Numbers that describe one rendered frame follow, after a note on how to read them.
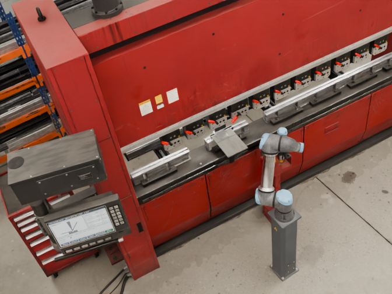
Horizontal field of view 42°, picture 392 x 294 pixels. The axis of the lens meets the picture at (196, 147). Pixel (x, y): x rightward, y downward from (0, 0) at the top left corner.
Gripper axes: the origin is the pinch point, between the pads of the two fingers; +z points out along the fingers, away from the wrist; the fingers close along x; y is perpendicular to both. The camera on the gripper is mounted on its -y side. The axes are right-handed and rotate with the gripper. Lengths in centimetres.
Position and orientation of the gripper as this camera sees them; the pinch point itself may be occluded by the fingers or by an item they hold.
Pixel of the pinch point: (282, 160)
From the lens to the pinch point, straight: 421.9
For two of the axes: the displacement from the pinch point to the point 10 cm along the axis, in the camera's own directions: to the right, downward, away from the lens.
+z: 0.8, 6.4, 7.7
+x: -8.8, 4.1, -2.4
